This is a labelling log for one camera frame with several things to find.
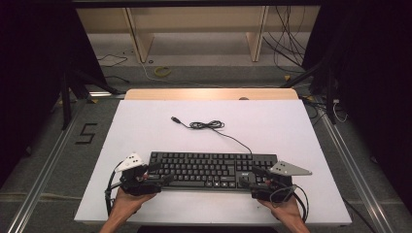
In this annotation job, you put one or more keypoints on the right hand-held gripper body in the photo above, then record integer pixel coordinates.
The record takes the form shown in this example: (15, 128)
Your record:
(286, 169)

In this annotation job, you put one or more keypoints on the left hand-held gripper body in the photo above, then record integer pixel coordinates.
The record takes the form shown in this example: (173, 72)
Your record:
(132, 181)

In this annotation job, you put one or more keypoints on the black keyboard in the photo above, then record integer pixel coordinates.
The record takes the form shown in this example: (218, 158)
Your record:
(207, 168)

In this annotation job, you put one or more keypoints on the person's left hand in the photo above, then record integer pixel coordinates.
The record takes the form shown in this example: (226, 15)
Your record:
(126, 204)

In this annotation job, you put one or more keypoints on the person's right hand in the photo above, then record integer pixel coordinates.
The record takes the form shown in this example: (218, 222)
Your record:
(286, 212)

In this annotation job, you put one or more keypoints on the white board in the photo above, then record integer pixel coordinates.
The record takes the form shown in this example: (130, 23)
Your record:
(275, 129)

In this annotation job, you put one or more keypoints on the black metal stand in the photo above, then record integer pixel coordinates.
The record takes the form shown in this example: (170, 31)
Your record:
(329, 97)
(66, 103)

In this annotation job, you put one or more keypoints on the yellow tape roll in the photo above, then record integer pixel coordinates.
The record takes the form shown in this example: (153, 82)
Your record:
(157, 73)

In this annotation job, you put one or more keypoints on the black curtain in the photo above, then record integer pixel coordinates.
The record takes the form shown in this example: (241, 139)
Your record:
(375, 81)
(29, 81)

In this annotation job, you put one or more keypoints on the aluminium floor rail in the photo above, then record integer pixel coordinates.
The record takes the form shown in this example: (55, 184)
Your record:
(356, 174)
(42, 181)

